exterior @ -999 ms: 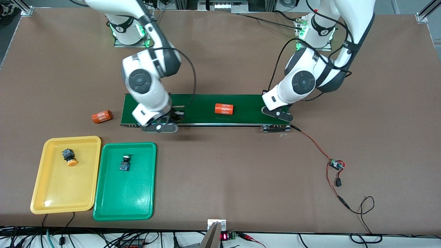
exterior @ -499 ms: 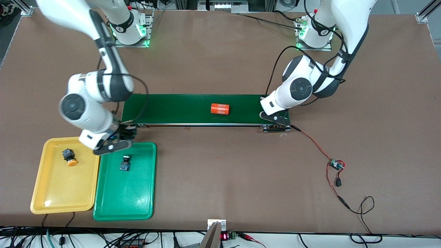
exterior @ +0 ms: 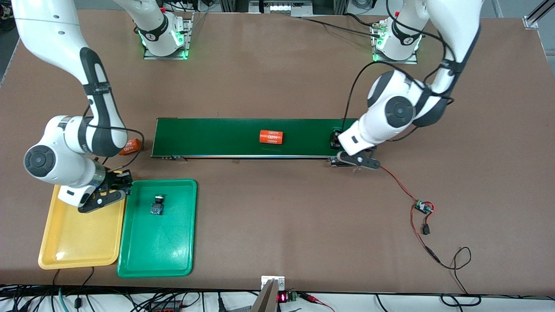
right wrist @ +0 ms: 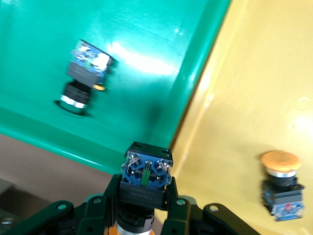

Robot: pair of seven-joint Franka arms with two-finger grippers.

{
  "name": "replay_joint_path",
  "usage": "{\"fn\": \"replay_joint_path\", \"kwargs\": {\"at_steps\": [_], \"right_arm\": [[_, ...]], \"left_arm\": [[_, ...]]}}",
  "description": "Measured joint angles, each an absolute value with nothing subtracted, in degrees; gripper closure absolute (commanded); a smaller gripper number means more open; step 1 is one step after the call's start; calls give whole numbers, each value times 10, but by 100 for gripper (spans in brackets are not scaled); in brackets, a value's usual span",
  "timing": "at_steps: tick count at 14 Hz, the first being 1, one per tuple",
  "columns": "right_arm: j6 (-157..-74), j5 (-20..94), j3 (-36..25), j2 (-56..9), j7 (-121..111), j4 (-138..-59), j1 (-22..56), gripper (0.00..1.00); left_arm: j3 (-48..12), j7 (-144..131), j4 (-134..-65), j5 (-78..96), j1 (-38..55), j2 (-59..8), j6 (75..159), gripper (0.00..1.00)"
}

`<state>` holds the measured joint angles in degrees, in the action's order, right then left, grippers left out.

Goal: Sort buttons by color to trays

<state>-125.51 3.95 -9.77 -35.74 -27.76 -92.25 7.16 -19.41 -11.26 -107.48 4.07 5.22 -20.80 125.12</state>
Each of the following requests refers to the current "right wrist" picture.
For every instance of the green push button switch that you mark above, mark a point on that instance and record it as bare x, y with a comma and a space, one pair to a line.
83, 73

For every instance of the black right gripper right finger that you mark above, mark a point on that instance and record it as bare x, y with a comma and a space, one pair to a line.
183, 218

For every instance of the yellow button with red indicator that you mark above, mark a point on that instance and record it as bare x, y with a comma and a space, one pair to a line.
281, 193

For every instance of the yellow plastic tray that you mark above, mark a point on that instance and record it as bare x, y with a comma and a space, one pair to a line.
244, 98

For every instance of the green plastic tray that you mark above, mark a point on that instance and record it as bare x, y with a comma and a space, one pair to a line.
146, 98

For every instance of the yellow button with green indicator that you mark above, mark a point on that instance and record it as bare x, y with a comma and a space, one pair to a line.
146, 171

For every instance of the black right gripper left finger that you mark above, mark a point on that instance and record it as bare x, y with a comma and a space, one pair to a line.
93, 218

